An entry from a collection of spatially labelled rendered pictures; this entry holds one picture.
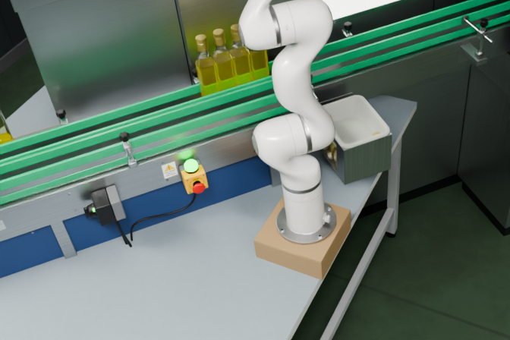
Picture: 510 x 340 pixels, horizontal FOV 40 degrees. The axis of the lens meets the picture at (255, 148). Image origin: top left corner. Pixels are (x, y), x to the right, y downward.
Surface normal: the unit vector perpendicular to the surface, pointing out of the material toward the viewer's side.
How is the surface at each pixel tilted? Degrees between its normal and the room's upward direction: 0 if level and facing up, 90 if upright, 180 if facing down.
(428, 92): 90
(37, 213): 90
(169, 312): 0
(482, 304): 0
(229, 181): 90
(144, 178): 90
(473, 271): 0
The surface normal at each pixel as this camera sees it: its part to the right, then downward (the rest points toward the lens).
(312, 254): -0.13, -0.75
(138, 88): 0.36, 0.61
